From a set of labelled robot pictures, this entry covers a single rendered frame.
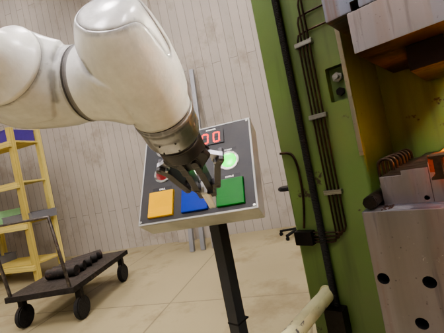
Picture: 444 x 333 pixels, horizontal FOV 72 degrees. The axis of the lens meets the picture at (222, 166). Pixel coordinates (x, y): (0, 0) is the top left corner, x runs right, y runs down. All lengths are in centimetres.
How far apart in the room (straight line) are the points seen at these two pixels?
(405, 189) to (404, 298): 23
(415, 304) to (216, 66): 458
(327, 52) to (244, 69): 398
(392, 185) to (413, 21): 35
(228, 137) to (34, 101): 57
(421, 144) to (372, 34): 56
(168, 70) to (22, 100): 18
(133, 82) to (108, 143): 540
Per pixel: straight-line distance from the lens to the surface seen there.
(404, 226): 75
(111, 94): 39
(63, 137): 635
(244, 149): 85
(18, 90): 43
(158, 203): 87
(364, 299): 107
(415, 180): 79
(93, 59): 37
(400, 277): 79
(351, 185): 97
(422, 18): 80
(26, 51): 43
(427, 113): 126
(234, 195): 78
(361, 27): 82
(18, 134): 541
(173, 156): 48
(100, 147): 585
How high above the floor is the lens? 107
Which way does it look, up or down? level
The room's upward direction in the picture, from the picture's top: 11 degrees counter-clockwise
